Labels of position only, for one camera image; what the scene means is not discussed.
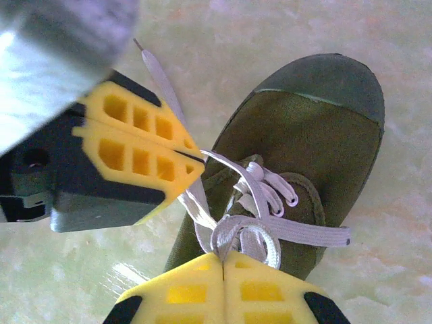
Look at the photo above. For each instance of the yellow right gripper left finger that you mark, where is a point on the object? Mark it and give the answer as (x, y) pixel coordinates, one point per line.
(189, 290)

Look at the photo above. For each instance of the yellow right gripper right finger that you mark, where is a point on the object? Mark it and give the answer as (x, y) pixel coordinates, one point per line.
(263, 293)

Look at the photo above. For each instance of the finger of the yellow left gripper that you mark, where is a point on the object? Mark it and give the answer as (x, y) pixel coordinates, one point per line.
(148, 114)
(148, 175)

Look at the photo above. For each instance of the white shoelace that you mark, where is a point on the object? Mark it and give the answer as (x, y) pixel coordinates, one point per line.
(303, 233)

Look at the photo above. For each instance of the olive green canvas shoe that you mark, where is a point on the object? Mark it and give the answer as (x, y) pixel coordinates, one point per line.
(303, 135)

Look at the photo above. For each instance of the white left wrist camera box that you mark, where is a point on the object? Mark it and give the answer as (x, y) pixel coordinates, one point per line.
(50, 50)

